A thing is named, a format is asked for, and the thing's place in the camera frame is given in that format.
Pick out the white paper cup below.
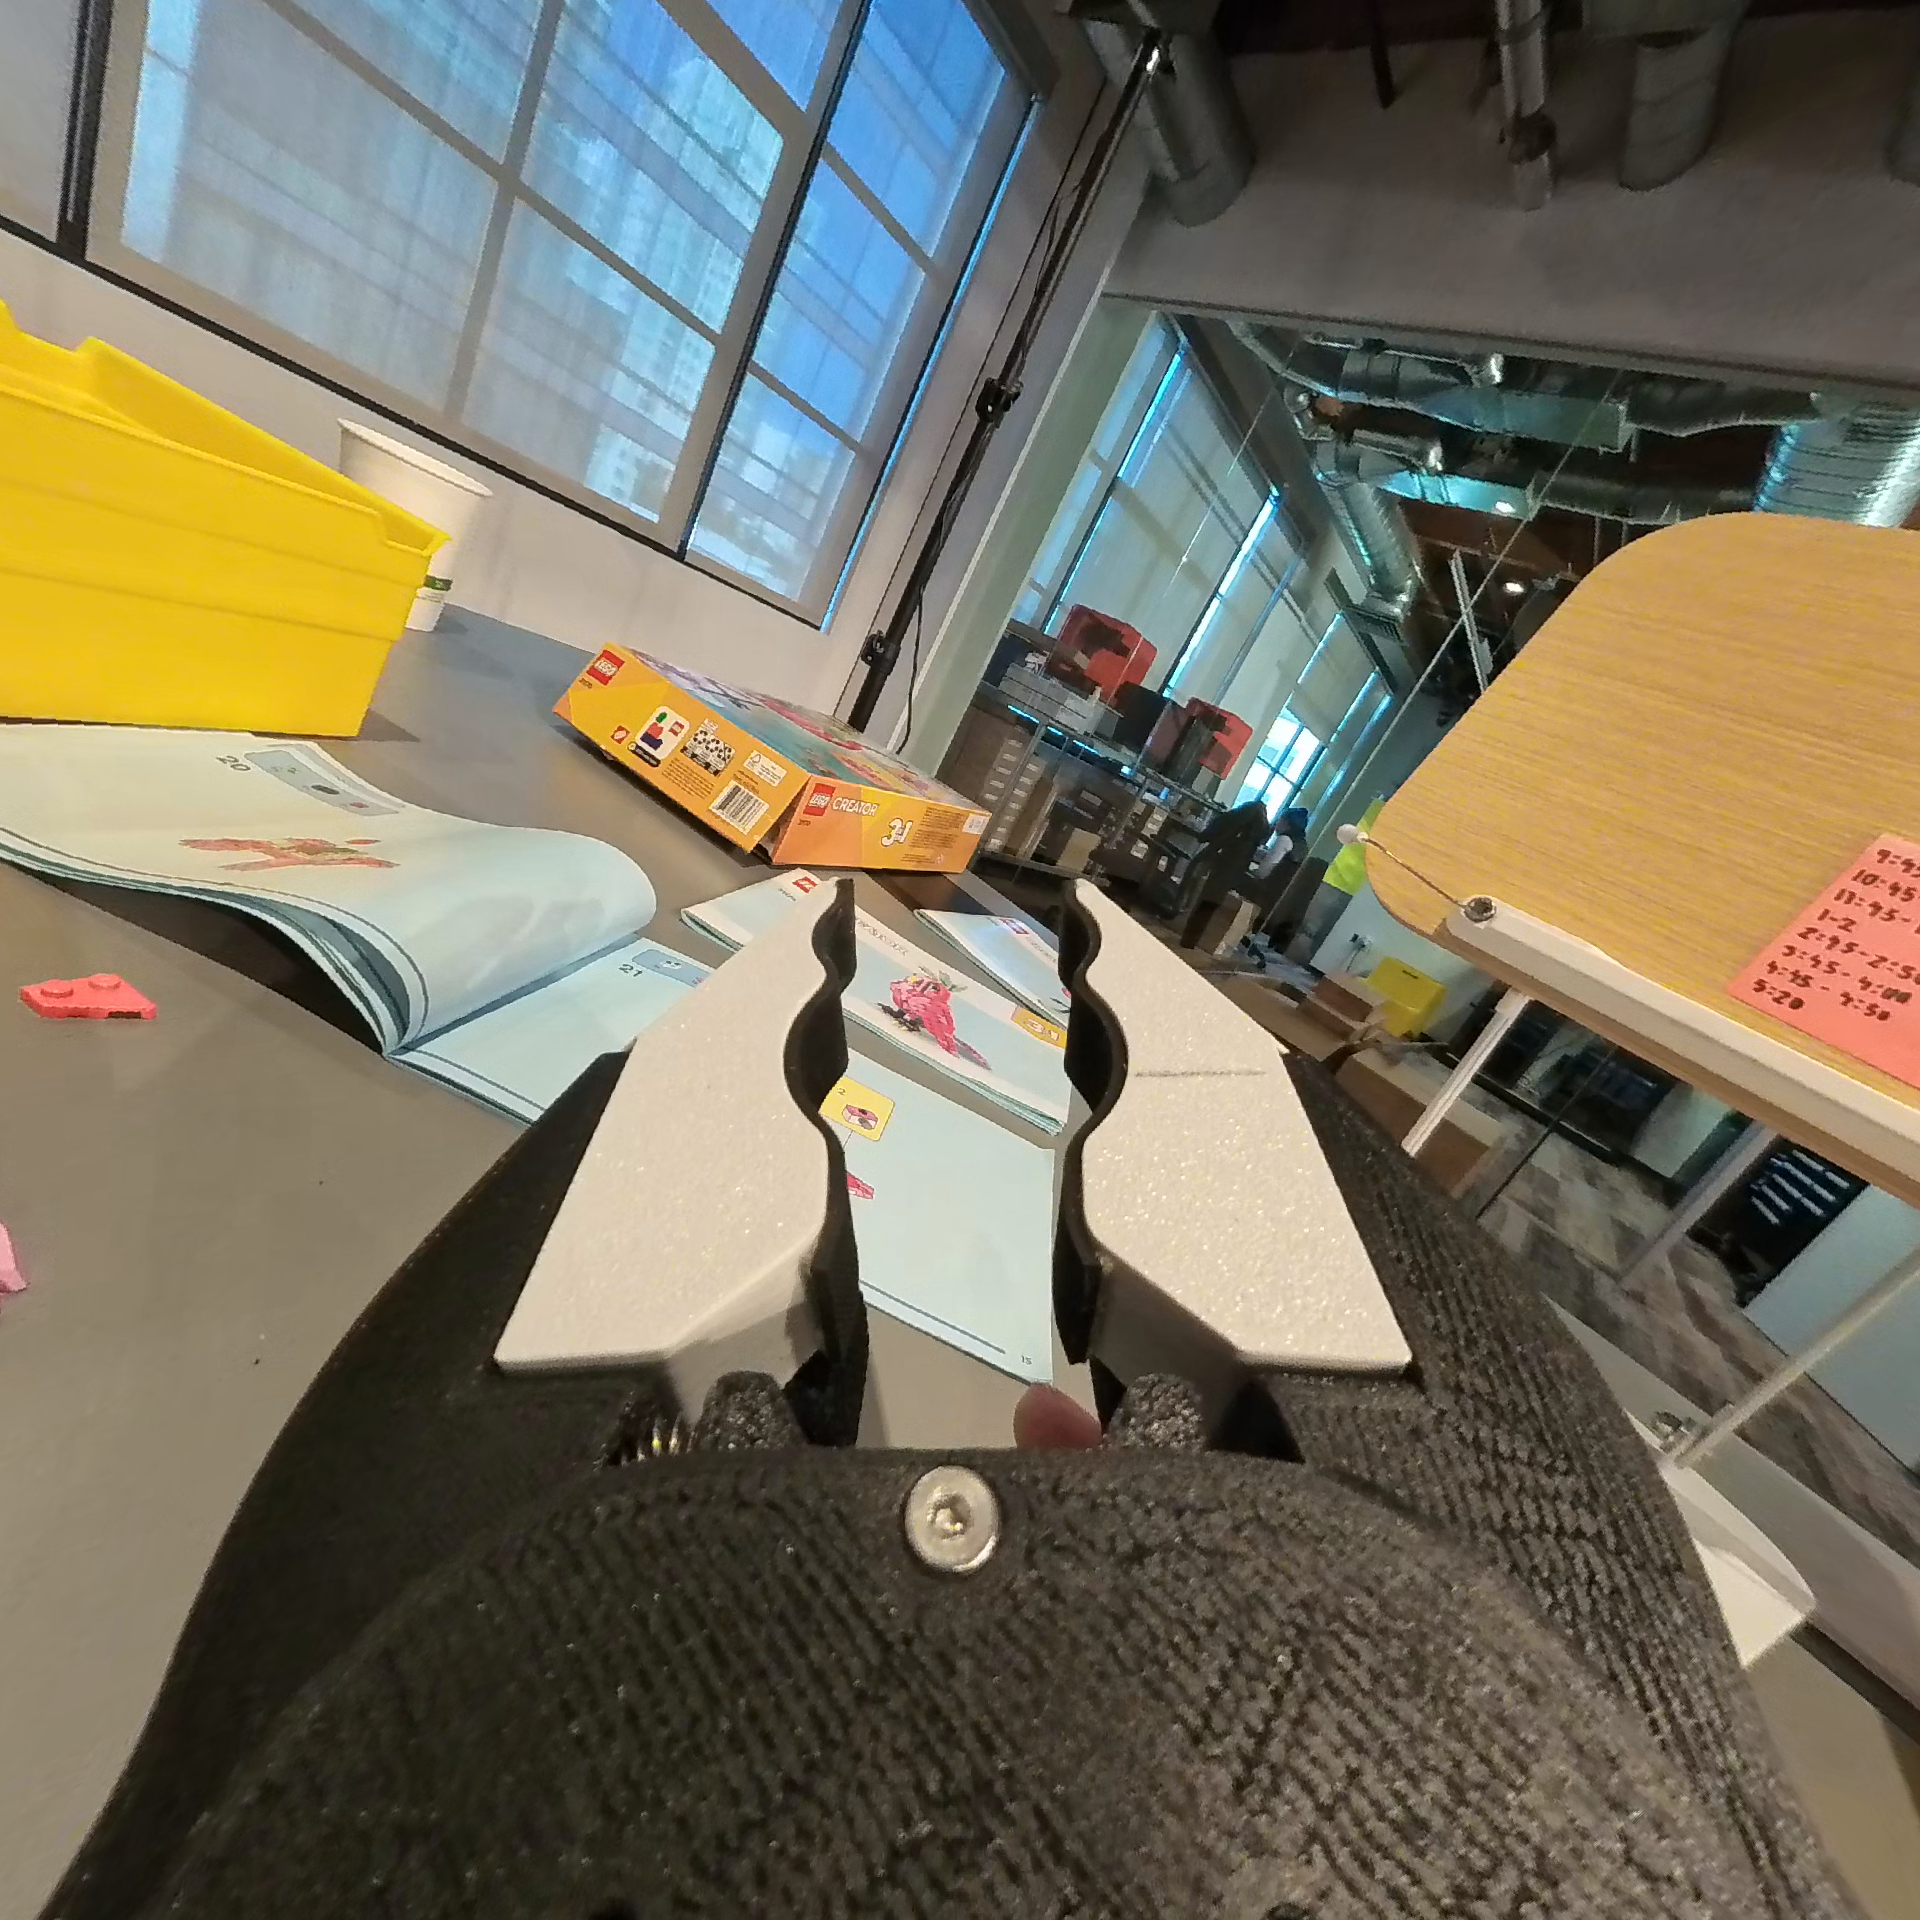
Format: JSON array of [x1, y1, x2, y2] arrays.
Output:
[[336, 415, 497, 634]]

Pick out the orange toy box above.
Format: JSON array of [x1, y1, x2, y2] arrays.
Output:
[[550, 641, 992, 872]]

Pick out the grey desk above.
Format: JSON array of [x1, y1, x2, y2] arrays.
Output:
[[0, 598, 1920, 1920]]

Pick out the tall bright window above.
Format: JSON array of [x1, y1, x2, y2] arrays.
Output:
[[1005, 306, 1390, 817]]

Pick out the red 3D printer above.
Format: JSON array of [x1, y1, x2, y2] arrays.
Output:
[[1049, 604, 1161, 695], [1155, 697, 1254, 774]]

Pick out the thick light blue instruction booklet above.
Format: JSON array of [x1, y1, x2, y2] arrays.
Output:
[[0, 721, 1059, 1383]]

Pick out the wooden board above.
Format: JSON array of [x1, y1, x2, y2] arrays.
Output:
[[1364, 509, 1920, 1208]]

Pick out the pink sticky note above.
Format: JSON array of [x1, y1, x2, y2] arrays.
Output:
[[1726, 832, 1920, 1087]]

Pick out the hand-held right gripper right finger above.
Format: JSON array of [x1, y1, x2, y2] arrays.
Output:
[[1054, 878, 1419, 1391]]

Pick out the grey drawer cabinet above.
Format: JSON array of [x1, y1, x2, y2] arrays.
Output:
[[937, 673, 1217, 886]]

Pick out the large dark-framed window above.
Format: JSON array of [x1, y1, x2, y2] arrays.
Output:
[[83, 0, 1044, 632]]

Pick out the black tripod stand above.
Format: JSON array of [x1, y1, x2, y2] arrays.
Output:
[[843, 26, 1174, 736]]

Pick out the silver ventilation duct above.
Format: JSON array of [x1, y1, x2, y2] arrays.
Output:
[[1245, 322, 1920, 600], [1147, 29, 1254, 225]]

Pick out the thin light blue instruction booklet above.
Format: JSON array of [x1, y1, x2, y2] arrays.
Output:
[[915, 903, 1075, 1022], [681, 870, 1075, 1135]]

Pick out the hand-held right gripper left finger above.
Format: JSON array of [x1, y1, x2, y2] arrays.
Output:
[[491, 878, 874, 1448]]

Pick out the yellow plastic bin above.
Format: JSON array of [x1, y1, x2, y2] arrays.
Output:
[[0, 298, 453, 741]]

